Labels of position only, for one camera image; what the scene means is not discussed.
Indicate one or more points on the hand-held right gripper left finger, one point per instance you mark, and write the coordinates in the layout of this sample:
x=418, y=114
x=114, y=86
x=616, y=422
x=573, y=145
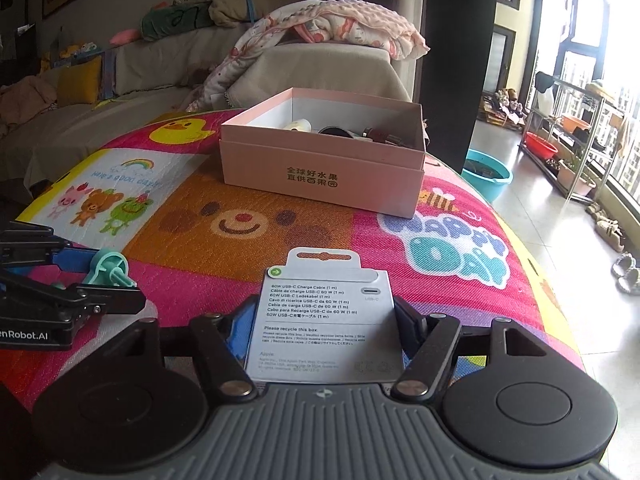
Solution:
x=242, y=327

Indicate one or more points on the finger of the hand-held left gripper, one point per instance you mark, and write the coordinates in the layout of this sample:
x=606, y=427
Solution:
x=67, y=258
x=110, y=300

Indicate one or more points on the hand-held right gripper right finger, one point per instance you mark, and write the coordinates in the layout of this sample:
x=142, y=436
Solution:
x=407, y=325

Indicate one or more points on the teal plastic part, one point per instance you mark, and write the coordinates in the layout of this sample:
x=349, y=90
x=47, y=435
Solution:
x=111, y=267

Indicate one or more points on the pink cardboard box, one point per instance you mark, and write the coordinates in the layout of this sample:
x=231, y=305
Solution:
x=320, y=175

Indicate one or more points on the colourful printed blanket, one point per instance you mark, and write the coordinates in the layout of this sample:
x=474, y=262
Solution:
x=240, y=255

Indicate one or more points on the pink crumpled cloth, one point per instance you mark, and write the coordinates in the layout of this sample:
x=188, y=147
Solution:
x=25, y=102

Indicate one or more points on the teal basin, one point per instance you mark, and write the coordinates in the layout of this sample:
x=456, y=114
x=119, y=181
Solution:
x=487, y=175

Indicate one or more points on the yellow pillow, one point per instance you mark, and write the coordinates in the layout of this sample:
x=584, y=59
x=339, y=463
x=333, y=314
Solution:
x=80, y=80

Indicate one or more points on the dark red item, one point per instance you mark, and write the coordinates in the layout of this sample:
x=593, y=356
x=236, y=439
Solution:
x=382, y=136

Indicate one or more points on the cream covered sofa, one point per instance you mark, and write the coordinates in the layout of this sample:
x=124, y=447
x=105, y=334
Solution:
x=140, y=67

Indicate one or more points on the black round item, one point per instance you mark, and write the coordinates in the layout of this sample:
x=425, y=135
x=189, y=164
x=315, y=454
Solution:
x=336, y=131

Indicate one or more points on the cream round item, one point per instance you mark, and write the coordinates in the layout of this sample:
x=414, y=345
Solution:
x=300, y=124

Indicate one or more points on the beige shoe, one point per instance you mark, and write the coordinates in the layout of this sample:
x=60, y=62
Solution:
x=596, y=211
x=611, y=234

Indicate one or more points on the white sandal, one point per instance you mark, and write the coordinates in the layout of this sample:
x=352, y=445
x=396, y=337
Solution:
x=631, y=281
x=621, y=263

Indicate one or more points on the row of plant pots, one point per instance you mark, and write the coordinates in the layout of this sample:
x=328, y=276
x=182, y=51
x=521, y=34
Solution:
x=570, y=172

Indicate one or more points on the red basin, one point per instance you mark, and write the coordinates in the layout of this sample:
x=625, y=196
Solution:
x=541, y=146

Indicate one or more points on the pink plush toy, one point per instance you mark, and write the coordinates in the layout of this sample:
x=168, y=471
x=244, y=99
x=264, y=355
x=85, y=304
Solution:
x=124, y=35

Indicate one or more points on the metal storage rack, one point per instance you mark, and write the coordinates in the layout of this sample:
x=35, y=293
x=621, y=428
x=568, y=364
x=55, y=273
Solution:
x=607, y=160

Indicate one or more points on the orange basin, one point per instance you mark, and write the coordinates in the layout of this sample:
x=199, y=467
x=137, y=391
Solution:
x=575, y=123

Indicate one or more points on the green plush cushion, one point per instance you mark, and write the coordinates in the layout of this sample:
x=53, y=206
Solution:
x=175, y=19

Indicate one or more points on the dark cloth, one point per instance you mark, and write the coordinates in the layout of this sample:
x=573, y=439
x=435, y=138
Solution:
x=545, y=82

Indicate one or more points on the beige bundled quilt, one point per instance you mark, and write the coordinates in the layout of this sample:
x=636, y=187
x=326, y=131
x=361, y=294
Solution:
x=227, y=2

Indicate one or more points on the straw hat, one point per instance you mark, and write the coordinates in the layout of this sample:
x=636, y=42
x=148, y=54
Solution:
x=600, y=90

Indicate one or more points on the pink floral blanket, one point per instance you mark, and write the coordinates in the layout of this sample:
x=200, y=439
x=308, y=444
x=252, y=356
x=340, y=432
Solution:
x=350, y=25

